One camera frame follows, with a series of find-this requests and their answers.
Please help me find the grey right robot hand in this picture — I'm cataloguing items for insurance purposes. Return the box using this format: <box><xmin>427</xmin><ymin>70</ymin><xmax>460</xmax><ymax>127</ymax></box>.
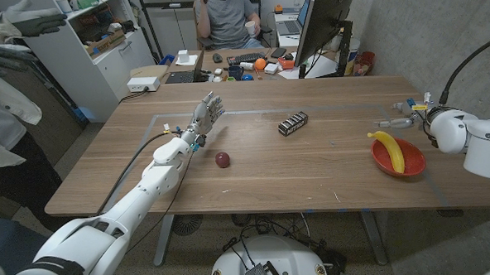
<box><xmin>372</xmin><ymin>99</ymin><xmax>432</xmax><ymax>131</ymax></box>

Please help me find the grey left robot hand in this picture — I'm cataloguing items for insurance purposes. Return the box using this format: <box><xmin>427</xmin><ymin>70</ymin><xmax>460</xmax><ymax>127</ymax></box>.
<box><xmin>185</xmin><ymin>90</ymin><xmax>227</xmax><ymax>137</ymax></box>

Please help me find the yellow toy banana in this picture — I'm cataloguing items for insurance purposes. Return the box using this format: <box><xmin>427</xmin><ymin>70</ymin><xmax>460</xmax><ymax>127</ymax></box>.
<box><xmin>367</xmin><ymin>129</ymin><xmax>406</xmax><ymax>176</ymax></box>

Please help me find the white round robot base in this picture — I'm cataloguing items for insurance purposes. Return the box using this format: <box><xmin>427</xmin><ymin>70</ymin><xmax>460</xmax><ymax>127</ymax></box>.
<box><xmin>207</xmin><ymin>232</ymin><xmax>329</xmax><ymax>275</ymax></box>

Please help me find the red bowl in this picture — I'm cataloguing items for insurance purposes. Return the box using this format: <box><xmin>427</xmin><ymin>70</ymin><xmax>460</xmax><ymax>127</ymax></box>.
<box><xmin>369</xmin><ymin>136</ymin><xmax>427</xmax><ymax>179</ymax></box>

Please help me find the dark red toy ball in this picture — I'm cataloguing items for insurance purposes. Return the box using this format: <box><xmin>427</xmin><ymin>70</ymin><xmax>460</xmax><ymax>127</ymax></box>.
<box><xmin>214</xmin><ymin>151</ymin><xmax>233</xmax><ymax>170</ymax></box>

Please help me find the white power box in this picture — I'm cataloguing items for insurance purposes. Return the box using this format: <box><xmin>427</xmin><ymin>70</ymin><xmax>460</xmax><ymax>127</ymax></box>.
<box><xmin>127</xmin><ymin>75</ymin><xmax>161</xmax><ymax>94</ymax></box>

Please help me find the black printed box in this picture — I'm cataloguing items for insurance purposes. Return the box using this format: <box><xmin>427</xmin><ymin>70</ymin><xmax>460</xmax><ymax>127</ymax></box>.
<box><xmin>276</xmin><ymin>111</ymin><xmax>310</xmax><ymax>138</ymax></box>

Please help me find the cardboard box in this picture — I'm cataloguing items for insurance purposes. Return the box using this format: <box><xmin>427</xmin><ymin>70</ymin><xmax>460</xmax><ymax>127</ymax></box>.
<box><xmin>83</xmin><ymin>28</ymin><xmax>128</xmax><ymax>57</ymax></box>

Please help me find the black laptop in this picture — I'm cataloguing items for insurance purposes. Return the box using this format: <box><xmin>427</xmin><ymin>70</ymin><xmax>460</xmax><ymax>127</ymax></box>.
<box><xmin>164</xmin><ymin>51</ymin><xmax>207</xmax><ymax>84</ymax></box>

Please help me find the dark blue mug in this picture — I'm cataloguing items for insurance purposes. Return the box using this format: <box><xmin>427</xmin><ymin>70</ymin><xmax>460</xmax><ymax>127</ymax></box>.
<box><xmin>227</xmin><ymin>65</ymin><xmax>245</xmax><ymax>82</ymax></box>

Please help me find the black keyboard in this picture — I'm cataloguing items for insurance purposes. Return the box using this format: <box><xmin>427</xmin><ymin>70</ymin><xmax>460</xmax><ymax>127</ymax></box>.
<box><xmin>226</xmin><ymin>51</ymin><xmax>267</xmax><ymax>66</ymax></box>

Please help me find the beige padded envelope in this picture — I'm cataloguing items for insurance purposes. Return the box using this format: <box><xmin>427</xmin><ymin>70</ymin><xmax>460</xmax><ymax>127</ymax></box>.
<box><xmin>129</xmin><ymin>64</ymin><xmax>170</xmax><ymax>81</ymax></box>

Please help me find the red bin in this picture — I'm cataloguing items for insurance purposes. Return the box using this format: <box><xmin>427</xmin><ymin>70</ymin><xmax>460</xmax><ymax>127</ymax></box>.
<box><xmin>353</xmin><ymin>51</ymin><xmax>377</xmax><ymax>76</ymax></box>

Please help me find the orange red desk item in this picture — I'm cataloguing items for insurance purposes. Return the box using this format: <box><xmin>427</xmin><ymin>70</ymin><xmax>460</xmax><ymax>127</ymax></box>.
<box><xmin>277</xmin><ymin>55</ymin><xmax>295</xmax><ymax>70</ymax></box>

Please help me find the seated person grey t-shirt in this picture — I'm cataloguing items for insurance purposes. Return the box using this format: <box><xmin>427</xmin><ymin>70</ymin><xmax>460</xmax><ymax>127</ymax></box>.
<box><xmin>192</xmin><ymin>0</ymin><xmax>263</xmax><ymax>52</ymax></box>

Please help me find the white shelf cabinet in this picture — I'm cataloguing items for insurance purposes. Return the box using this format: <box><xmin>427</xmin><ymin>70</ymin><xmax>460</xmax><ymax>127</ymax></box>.
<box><xmin>0</xmin><ymin>0</ymin><xmax>158</xmax><ymax>128</ymax></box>

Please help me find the grey table leg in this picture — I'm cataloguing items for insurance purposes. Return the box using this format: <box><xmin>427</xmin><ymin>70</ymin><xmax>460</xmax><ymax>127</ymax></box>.
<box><xmin>359</xmin><ymin>210</ymin><xmax>389</xmax><ymax>267</ymax></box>
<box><xmin>151</xmin><ymin>214</ymin><xmax>177</xmax><ymax>268</ymax></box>

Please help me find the black computer monitor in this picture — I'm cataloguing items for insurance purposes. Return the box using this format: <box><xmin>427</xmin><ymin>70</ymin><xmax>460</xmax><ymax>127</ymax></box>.
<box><xmin>291</xmin><ymin>0</ymin><xmax>363</xmax><ymax>79</ymax></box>

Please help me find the standing person beige jacket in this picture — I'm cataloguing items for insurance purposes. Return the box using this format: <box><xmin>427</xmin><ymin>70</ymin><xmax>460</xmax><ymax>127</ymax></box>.
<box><xmin>0</xmin><ymin>0</ymin><xmax>79</xmax><ymax>236</ymax></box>

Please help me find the blue padded chair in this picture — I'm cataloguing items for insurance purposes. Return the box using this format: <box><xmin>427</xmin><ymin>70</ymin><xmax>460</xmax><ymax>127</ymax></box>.
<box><xmin>0</xmin><ymin>215</ymin><xmax>53</xmax><ymax>275</ymax></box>

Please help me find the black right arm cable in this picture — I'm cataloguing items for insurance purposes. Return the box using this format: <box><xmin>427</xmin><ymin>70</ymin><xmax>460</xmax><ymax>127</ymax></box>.
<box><xmin>435</xmin><ymin>33</ymin><xmax>490</xmax><ymax>106</ymax></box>

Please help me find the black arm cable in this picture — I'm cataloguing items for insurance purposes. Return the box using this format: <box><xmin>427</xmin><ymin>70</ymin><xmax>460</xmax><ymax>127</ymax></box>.
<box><xmin>435</xmin><ymin>33</ymin><xmax>490</xmax><ymax>106</ymax></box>
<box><xmin>91</xmin><ymin>129</ymin><xmax>187</xmax><ymax>218</ymax></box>

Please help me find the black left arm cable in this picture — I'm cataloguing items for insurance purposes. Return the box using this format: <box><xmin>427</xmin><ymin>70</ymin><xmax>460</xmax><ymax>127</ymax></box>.
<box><xmin>91</xmin><ymin>129</ymin><xmax>187</xmax><ymax>218</ymax></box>

